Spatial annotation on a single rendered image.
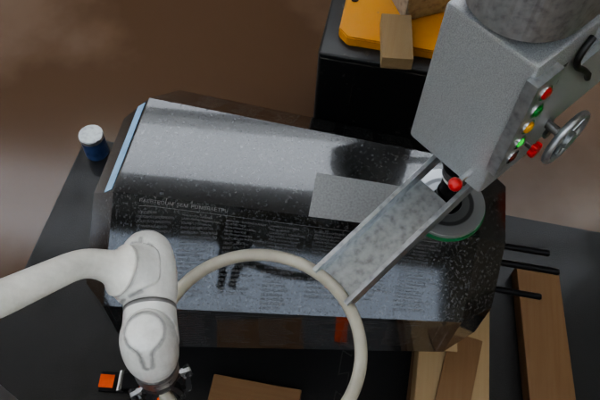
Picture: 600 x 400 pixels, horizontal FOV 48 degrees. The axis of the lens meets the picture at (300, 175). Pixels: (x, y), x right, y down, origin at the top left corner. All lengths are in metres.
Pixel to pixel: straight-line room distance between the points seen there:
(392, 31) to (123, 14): 1.69
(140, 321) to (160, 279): 0.12
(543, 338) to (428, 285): 0.84
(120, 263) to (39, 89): 2.09
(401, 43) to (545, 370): 1.24
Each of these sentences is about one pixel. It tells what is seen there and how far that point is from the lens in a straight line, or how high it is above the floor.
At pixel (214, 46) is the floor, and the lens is 3.35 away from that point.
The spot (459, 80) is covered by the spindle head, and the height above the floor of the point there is 1.39.
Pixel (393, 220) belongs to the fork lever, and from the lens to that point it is 1.69.
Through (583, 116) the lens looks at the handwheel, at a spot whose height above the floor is 1.27.
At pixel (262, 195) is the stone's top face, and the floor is 0.83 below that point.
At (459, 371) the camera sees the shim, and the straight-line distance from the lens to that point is 2.37.
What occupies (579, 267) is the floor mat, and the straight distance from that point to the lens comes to 2.91.
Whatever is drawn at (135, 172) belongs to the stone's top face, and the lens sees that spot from 1.93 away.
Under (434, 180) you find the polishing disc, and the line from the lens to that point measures 1.90.
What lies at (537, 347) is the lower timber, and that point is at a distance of 2.62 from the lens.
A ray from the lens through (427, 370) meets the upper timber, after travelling 2.36.
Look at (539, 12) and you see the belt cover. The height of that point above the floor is 1.65.
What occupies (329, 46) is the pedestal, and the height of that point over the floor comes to 0.74.
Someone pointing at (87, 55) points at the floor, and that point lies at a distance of 3.42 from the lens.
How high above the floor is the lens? 2.41
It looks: 57 degrees down
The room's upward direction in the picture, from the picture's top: 3 degrees clockwise
